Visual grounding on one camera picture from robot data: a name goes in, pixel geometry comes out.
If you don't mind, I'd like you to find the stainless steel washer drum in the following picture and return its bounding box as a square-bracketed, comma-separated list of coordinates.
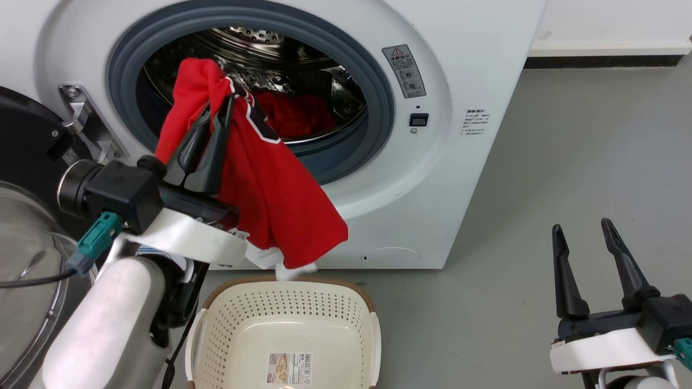
[143, 27, 368, 144]

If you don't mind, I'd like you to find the red crumpled garment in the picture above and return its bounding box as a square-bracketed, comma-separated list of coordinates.
[253, 91, 339, 140]

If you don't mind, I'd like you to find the black glass washing machine door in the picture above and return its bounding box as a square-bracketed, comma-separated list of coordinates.
[0, 86, 126, 389]

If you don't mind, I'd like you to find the white front-load washing machine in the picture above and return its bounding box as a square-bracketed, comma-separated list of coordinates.
[0, 0, 548, 271]

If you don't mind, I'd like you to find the grey rubber door gasket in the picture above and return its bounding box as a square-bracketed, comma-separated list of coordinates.
[107, 4, 396, 186]

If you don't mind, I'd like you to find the small text sticker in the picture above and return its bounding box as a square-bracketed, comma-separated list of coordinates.
[460, 108, 492, 136]

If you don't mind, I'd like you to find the red jersey with white trim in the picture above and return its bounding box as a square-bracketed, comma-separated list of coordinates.
[154, 58, 350, 282]

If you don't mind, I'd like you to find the basket product label sticker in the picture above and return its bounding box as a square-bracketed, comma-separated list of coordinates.
[267, 352, 314, 386]

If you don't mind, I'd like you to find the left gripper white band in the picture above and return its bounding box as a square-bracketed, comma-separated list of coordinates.
[120, 95, 250, 267]

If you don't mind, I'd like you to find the metal door hinge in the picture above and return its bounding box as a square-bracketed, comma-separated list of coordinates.
[58, 84, 128, 164]

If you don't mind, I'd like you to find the teal right cable connector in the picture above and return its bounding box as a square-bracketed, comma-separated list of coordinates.
[673, 338, 692, 372]

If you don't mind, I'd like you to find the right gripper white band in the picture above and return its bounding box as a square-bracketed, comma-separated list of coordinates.
[550, 218, 676, 374]

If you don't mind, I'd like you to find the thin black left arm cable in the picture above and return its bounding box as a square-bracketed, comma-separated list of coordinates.
[0, 269, 77, 290]

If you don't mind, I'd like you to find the round white filter cover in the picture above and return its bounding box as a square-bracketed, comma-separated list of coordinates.
[361, 247, 421, 269]

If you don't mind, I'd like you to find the black wall baseboard strip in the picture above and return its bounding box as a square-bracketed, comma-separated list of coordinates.
[523, 54, 684, 69]

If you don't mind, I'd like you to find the grey warning label sticker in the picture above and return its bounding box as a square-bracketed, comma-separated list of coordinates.
[382, 44, 427, 99]

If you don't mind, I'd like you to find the teal left cable connector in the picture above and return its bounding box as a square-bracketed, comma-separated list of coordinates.
[66, 211, 124, 278]

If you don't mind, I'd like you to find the teal cable connector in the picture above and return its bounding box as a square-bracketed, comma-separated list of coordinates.
[673, 338, 692, 372]
[66, 211, 124, 278]

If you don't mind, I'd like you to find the cream perforated laundry basket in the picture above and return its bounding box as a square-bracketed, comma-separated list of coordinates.
[185, 276, 382, 389]

